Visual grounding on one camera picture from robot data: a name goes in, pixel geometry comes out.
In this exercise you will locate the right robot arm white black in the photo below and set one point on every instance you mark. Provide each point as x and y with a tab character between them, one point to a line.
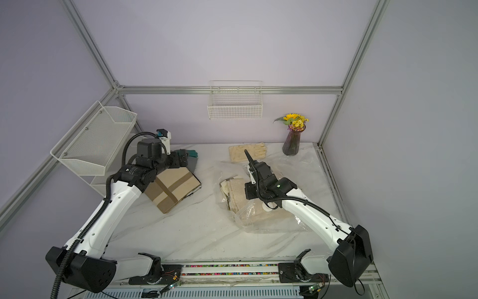
351	250

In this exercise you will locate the green work glove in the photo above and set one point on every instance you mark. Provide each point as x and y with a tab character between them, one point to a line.
192	153

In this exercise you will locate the white mesh two-tier shelf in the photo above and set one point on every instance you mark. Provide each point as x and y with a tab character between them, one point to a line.
92	148

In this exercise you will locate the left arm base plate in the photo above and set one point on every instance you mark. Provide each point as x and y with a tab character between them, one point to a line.
168	274

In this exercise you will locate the aluminium mounting rail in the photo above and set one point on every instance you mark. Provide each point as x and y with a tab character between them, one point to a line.
221	272

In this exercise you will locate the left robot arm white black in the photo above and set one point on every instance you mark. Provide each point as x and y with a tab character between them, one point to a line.
80	262

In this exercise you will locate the beige brown striped scarf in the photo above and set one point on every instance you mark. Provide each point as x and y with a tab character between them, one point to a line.
172	186

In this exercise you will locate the clear plastic vacuum bag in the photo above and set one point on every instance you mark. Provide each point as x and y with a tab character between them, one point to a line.
299	169

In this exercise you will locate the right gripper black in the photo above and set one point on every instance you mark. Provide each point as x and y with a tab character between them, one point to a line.
251	194

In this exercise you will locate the purple glass vase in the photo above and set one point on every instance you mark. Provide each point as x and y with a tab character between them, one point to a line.
292	144

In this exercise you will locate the yellow flower bouquet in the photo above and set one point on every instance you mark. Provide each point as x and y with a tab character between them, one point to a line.
294	122

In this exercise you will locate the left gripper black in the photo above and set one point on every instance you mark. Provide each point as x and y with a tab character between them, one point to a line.
175	157

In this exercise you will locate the white wire wall basket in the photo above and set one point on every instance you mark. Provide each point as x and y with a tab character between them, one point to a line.
235	100

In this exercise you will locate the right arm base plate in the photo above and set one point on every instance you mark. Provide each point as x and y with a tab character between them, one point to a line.
292	273

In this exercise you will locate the dark grey garment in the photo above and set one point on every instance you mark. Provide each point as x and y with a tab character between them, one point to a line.
192	164

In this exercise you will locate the cream knitted scarf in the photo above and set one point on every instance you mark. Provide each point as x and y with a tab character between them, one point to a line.
250	214

